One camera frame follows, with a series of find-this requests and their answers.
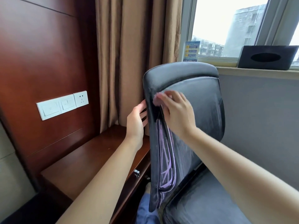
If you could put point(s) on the pink cleaning cloth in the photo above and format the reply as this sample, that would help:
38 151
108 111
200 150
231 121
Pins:
157 101

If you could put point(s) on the beige curtain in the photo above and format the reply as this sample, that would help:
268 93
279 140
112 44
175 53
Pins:
128 55

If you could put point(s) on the blue trousers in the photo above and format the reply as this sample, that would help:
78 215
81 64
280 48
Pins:
144 207

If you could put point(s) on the person's left hand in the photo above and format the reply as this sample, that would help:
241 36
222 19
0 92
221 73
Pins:
135 128

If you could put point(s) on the black leather chair backrest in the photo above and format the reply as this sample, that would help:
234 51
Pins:
203 102

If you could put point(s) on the white small wall switch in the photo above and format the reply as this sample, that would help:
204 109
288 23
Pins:
67 103

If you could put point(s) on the silver drawer knob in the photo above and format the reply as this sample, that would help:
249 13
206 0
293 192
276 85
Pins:
136 173

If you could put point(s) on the blue yellow notice card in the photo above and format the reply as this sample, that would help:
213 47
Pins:
191 51

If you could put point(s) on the grey building with antenna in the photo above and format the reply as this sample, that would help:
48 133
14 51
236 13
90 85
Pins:
245 32

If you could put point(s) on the person's right forearm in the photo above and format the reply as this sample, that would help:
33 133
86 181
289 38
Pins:
245 174

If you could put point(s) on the white wide wall switch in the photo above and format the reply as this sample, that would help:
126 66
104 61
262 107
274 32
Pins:
49 110

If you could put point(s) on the person's right hand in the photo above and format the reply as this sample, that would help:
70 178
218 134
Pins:
179 116

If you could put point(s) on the person's left forearm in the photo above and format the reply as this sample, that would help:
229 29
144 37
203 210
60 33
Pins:
100 188

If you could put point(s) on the brown wooden nightstand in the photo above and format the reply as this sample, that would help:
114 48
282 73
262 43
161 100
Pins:
81 160

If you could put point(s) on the black tissue box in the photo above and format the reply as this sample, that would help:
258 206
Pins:
245 62

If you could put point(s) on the grey building roof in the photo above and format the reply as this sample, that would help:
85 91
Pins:
210 47

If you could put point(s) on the dark wooden wall panel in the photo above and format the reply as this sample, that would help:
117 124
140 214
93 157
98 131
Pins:
35 55

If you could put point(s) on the grey window frame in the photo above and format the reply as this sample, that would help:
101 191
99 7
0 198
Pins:
278 20

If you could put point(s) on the beige window sill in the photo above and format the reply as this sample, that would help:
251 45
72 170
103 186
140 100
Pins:
257 73

